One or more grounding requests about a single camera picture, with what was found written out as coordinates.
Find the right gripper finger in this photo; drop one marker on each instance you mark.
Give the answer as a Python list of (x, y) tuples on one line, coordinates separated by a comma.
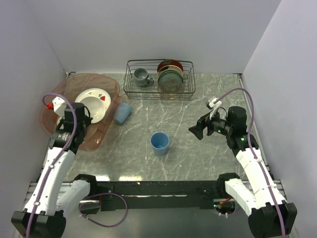
[(203, 122), (197, 130)]

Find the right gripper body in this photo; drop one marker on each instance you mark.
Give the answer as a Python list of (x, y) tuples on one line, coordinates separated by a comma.
[(219, 126)]

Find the blue plastic cup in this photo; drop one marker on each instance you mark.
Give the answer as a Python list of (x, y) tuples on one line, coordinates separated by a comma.
[(159, 142)]

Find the light blue cup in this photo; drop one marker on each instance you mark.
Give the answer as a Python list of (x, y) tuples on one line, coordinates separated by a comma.
[(122, 112)]

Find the plain cream bowl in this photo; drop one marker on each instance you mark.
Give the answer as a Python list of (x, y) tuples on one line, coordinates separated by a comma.
[(95, 108)]

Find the blue bottom plate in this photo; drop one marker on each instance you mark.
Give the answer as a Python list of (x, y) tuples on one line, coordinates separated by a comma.
[(99, 93)]

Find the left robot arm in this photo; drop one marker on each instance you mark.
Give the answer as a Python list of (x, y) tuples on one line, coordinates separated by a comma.
[(44, 215)]

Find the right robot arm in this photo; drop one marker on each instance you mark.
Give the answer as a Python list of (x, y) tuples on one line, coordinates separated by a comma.
[(269, 213)]

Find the pink transparent plastic bin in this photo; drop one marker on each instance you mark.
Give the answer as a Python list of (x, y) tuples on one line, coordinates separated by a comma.
[(73, 86)]

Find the clear glass plate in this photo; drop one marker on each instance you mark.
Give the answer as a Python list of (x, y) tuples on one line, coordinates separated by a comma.
[(170, 87)]

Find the cream yellow plate in rack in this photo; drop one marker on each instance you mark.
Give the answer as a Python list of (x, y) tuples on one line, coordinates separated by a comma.
[(170, 68)]

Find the red floral plate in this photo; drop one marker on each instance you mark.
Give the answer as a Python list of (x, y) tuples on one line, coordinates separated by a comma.
[(169, 62)]

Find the grey-green ceramic mug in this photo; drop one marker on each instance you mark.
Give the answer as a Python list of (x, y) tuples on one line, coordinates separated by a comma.
[(142, 78)]

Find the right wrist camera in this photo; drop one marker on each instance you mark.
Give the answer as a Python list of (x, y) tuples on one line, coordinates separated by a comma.
[(213, 104)]

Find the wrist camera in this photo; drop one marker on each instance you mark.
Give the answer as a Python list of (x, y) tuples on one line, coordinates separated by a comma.
[(58, 105), (213, 104)]

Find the black wire dish rack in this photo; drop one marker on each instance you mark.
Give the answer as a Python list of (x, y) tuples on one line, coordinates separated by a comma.
[(151, 91)]

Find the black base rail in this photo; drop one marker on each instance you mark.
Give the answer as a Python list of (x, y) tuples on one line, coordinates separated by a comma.
[(113, 195)]

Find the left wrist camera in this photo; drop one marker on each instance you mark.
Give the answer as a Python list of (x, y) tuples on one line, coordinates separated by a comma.
[(58, 105)]

